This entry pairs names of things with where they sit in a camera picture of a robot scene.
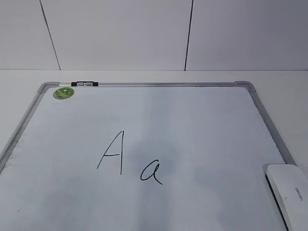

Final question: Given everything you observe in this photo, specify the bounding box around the white board with grey frame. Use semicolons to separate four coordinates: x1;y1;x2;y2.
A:
0;86;286;231

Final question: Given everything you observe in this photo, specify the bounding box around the white board eraser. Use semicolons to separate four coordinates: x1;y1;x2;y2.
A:
266;164;308;231

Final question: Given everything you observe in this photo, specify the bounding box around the black and clear board clip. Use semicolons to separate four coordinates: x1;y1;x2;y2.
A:
71;81;99;87

